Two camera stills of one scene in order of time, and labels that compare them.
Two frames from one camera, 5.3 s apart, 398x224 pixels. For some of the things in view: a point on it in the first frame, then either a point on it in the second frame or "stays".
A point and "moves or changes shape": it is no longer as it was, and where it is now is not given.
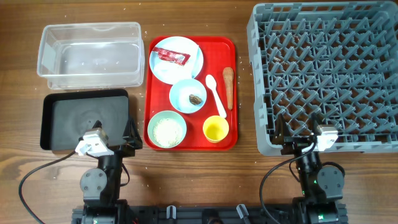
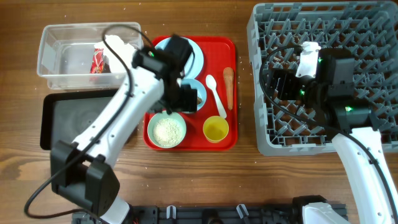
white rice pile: [167, 132] stays
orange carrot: [228, 73] stays
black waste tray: [66, 115] stays
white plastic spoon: [211, 83] stays
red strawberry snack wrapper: [175, 57] moves or changes shape
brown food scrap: [194, 99] stays
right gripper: [295, 145] to [286, 77]
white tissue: [173, 70] moves or changes shape
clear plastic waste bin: [107, 55] stays
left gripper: [129, 136] to [188, 99]
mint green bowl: [166, 129] stays
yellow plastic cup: [215, 128] stays
